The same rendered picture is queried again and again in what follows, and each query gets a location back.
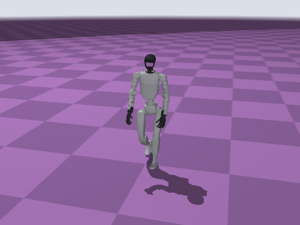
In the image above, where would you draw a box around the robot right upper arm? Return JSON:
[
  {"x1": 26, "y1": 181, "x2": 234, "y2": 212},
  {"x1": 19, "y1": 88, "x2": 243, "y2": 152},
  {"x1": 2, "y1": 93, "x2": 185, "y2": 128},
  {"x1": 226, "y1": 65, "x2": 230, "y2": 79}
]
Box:
[{"x1": 131, "y1": 72, "x2": 141, "y2": 96}]

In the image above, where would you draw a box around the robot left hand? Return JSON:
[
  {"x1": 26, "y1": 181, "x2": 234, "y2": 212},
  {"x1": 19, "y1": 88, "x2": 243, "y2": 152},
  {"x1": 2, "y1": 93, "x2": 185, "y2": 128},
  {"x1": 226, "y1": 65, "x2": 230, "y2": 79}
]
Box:
[{"x1": 156, "y1": 110, "x2": 166, "y2": 128}]

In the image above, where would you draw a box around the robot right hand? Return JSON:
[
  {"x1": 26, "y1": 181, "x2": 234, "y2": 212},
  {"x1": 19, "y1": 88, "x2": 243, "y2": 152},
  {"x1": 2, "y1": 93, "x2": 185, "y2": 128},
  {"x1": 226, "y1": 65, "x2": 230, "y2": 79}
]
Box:
[{"x1": 126, "y1": 107, "x2": 134, "y2": 125}]

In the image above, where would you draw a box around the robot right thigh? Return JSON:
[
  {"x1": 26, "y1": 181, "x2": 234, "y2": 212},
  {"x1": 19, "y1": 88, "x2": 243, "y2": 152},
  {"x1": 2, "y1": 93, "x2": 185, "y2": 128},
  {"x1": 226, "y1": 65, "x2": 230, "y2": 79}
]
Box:
[{"x1": 136, "y1": 108, "x2": 147, "y2": 142}]

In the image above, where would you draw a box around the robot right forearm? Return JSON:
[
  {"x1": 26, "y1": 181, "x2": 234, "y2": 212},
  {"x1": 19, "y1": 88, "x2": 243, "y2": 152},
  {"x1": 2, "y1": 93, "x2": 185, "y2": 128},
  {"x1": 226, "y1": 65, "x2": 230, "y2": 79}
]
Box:
[{"x1": 128, "y1": 90, "x2": 135, "y2": 110}]

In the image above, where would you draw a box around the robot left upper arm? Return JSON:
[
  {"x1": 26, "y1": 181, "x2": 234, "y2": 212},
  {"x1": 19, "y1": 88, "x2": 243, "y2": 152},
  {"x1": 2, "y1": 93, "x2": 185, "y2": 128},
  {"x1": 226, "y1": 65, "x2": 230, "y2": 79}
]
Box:
[{"x1": 158, "y1": 73, "x2": 169, "y2": 98}]

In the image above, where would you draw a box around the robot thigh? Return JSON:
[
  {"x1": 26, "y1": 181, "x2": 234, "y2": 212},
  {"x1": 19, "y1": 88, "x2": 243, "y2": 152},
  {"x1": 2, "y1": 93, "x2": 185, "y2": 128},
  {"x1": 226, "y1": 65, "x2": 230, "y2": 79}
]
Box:
[
  {"x1": 136, "y1": 108, "x2": 147, "y2": 142},
  {"x1": 151, "y1": 107, "x2": 162, "y2": 143}
]

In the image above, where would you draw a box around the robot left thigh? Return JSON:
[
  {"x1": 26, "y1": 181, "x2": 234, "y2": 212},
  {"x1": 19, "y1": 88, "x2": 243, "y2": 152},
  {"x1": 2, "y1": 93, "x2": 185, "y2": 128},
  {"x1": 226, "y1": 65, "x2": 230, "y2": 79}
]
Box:
[{"x1": 151, "y1": 107, "x2": 162, "y2": 143}]

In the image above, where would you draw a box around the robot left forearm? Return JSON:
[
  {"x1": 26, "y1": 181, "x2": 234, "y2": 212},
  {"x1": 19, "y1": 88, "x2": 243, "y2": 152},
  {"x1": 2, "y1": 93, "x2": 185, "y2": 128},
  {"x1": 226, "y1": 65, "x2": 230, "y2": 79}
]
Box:
[{"x1": 162, "y1": 92, "x2": 170, "y2": 115}]

